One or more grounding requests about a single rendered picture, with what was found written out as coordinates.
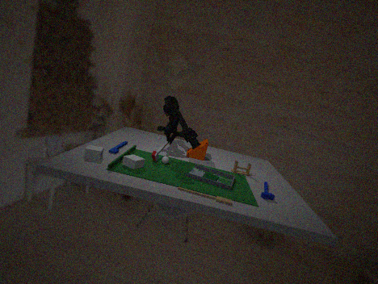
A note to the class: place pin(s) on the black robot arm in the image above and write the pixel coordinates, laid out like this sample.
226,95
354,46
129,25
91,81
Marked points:
171,108

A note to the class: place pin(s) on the green flat mat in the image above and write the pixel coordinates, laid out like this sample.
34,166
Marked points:
173,174

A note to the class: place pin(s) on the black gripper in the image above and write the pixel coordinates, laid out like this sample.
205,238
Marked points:
181,134

